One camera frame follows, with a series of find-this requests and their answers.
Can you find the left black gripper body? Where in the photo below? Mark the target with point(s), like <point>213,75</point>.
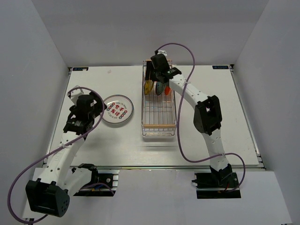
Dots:
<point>95,113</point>

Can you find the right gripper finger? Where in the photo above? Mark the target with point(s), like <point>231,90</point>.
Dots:
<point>149,70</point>
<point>162,78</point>

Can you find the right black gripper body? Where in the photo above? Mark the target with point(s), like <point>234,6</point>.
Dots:
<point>154,71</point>

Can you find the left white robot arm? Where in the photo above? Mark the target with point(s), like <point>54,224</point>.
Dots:
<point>50,193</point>

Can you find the right blue table sticker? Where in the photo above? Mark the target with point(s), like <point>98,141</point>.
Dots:
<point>220,67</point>

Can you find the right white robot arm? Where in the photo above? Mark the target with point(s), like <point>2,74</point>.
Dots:
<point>207,115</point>

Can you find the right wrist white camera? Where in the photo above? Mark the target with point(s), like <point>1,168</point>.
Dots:
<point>160,51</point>

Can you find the orange plate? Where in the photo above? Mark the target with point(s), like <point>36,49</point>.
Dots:
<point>167,90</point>

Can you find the yellow patterned plate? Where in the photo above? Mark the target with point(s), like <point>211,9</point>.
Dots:
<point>148,86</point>

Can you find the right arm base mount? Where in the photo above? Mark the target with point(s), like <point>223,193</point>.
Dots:
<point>208,187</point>

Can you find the white plate with red print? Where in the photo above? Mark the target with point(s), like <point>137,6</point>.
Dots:
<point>119,109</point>

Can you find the wrist white camera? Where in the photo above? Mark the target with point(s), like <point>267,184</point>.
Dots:
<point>160,51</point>
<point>77,94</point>

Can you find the blue green floral plate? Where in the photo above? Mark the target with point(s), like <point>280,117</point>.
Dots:
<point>160,88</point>

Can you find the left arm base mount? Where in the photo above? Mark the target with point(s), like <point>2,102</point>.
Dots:
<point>104,186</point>

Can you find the blue table sticker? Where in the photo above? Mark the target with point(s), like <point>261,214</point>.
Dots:
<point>220,67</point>
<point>80,69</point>

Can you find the metal wire dish rack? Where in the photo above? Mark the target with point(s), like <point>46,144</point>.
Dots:
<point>159,115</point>

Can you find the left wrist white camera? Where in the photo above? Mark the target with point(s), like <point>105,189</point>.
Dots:
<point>77,94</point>

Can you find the left blue table sticker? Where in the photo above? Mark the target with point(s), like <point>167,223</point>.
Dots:
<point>80,69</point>

